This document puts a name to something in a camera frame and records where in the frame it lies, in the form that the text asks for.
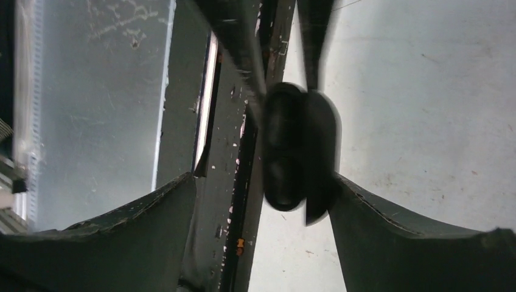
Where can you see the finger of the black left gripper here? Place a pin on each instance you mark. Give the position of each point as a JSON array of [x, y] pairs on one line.
[[234, 23], [314, 18]]

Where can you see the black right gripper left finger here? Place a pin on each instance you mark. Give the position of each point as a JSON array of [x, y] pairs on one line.
[[136, 247]]

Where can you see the white cable duct strip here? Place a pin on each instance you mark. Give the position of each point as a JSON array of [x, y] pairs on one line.
[[27, 104]]

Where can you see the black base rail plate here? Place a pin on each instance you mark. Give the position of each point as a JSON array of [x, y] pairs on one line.
[[205, 109]]

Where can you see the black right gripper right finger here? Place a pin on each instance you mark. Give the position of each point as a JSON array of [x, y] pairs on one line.
[[385, 247]]

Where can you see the black oval charging case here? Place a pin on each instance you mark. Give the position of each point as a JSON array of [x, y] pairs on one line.
[[301, 144]]

